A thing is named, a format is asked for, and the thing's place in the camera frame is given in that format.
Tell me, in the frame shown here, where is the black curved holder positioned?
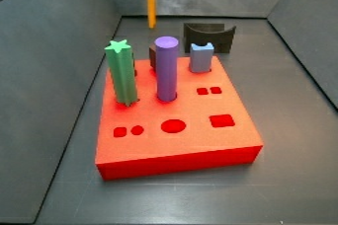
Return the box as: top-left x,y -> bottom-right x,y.
183,23 -> 236,53

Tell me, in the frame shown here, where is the purple cylinder peg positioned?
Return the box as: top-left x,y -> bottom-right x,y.
155,37 -> 177,102

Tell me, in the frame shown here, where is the blue notched peg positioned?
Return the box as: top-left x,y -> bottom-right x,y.
188,42 -> 214,73

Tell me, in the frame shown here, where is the red foam peg board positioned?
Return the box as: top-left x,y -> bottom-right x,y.
95,57 -> 263,180

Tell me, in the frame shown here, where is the green star-shaped peg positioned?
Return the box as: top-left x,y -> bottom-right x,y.
104,39 -> 137,107

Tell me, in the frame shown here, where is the dark brown round peg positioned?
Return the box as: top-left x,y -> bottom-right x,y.
149,44 -> 156,70

